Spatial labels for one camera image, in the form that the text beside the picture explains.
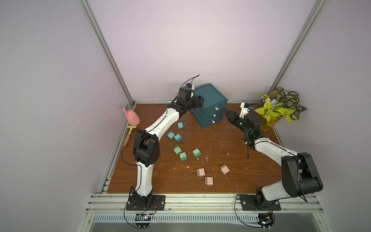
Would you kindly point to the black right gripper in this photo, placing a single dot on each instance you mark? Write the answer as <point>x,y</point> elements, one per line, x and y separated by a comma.
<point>233,118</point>

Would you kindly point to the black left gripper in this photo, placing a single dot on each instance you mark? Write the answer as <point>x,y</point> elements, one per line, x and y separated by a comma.
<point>197,101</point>

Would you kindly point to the teal plug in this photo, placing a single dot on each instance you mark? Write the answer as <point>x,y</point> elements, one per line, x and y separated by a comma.
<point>178,138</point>
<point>181,125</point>
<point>170,135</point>

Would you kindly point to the light green plug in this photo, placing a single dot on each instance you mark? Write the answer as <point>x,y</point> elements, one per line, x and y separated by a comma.
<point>177,150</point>
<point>183,156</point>
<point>197,153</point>

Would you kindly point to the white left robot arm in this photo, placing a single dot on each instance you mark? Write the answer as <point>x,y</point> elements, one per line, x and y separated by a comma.
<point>146,148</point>

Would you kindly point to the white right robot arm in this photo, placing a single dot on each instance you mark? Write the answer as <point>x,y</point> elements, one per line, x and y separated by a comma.
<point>299,174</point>

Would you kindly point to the dark teal drawer cabinet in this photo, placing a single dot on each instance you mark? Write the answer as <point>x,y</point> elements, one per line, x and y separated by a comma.
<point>212,98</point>

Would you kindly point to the amber glass vase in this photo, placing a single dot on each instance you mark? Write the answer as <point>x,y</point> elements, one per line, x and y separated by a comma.
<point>266,126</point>

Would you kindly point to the green artificial plant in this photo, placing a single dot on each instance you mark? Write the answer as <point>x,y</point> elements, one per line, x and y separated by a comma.
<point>280,104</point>

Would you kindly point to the pink plug right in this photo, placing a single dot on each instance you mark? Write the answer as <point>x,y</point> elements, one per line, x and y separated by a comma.
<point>224,169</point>

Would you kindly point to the pink plug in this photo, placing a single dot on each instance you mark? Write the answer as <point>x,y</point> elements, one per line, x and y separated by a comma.
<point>224,169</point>
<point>200,172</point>
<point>208,181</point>

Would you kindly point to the pink plug left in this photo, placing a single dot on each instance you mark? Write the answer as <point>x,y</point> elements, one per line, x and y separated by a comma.
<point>200,172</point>

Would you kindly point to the pink plug bottom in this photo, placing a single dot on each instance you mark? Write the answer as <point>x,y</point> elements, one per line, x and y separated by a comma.
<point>208,181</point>

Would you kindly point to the right controller board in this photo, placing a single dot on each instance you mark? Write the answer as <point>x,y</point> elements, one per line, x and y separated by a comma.
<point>266,220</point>

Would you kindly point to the controller board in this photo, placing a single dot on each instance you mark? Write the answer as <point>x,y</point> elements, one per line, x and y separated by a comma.
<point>266,220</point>
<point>142,221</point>

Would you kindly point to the left controller board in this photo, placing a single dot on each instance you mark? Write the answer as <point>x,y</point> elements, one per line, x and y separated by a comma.
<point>142,221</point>

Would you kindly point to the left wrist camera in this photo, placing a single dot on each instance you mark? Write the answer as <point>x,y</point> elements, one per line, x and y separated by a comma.
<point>185,93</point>

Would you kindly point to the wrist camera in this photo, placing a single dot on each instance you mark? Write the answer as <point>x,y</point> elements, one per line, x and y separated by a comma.
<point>185,93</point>
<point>245,109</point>

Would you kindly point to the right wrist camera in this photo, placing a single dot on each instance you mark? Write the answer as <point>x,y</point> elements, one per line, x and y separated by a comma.
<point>245,109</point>

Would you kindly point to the green wooden handled brush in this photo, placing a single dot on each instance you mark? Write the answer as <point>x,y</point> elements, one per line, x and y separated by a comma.
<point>127,138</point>

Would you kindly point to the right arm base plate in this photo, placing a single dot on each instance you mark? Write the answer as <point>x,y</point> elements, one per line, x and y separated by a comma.
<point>256,203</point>

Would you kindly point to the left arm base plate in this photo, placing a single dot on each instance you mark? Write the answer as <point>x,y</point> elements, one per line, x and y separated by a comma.
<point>137,202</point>

